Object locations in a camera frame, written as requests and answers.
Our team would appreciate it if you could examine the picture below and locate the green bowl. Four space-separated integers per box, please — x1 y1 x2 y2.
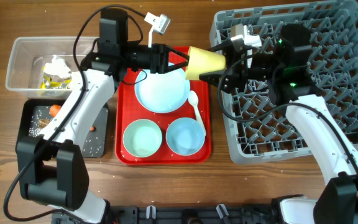
122 119 162 158

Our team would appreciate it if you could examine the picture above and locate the white plastic spoon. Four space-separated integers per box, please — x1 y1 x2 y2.
188 90 206 136

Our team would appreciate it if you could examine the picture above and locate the clear plastic bin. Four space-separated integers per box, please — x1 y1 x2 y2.
4 36 116 99

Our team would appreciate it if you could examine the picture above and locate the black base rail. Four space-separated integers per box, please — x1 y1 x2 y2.
111 204 279 224

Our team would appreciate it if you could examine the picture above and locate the blue bowl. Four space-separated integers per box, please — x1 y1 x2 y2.
165 118 206 156

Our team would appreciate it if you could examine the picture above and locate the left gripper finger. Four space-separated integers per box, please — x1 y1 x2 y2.
166 46 190 60
165 61 188 72

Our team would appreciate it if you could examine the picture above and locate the yellow silver foil wrapper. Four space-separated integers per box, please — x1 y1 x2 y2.
40 72 71 89

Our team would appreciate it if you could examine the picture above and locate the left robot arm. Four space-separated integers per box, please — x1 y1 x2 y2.
11 4 190 223

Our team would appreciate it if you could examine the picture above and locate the brown food lump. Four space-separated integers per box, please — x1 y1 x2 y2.
38 119 50 129

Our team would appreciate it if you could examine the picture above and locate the right black cable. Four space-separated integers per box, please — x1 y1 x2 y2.
216 51 358 224

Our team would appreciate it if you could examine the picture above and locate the grey dishwasher rack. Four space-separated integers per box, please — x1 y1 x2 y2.
209 1 358 164

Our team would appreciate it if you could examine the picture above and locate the light blue plate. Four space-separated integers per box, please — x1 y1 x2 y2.
134 68 190 114

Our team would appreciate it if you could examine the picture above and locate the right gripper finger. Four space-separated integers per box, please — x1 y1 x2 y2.
209 42 232 52
199 70 228 85

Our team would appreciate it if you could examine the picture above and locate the orange carrot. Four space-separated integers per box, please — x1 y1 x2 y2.
49 105 96 132

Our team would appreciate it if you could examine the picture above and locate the black plastic tray bin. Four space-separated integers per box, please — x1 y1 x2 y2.
16 99 109 158

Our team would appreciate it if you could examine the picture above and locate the left black cable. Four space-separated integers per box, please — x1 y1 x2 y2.
3 4 147 222

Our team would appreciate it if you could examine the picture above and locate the yellow plastic cup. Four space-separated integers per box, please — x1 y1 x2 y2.
185 46 226 80

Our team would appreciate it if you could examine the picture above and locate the white tissue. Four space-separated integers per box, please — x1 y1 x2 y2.
43 55 71 79

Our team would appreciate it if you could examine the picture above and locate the black cable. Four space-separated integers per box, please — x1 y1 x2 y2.
216 51 358 224
3 4 147 222

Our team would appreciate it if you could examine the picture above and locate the white rice pile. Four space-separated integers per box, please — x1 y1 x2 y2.
28 105 105 156

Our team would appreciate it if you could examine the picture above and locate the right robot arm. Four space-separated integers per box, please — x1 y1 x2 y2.
198 24 358 223

